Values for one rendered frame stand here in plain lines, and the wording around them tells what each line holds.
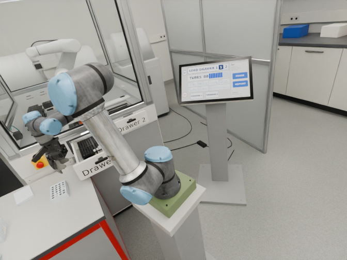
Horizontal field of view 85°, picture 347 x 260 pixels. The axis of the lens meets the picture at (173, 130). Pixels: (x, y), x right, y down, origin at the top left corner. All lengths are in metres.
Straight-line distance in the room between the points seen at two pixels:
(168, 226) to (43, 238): 0.59
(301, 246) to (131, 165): 1.43
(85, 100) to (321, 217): 1.86
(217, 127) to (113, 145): 1.10
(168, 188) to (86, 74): 0.57
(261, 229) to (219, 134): 0.81
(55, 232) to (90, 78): 0.77
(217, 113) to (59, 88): 1.19
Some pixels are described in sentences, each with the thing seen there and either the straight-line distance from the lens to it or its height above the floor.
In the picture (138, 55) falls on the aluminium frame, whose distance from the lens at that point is 1.46.
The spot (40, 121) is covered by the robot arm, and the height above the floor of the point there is 1.23.
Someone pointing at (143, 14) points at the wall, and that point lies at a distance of 4.82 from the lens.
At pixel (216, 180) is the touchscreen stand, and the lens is 2.03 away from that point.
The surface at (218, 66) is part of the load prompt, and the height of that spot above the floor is 1.16.
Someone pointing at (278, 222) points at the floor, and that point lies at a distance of 1.88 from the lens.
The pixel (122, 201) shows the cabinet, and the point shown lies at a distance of 1.93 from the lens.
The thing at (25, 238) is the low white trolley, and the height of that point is 0.76.
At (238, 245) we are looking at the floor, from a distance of 1.73.
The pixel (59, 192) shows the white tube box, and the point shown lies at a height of 0.79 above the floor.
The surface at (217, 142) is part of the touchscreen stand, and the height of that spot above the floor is 0.53.
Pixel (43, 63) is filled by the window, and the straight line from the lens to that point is 1.37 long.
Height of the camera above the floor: 1.54
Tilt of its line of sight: 31 degrees down
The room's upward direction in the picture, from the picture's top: 11 degrees counter-clockwise
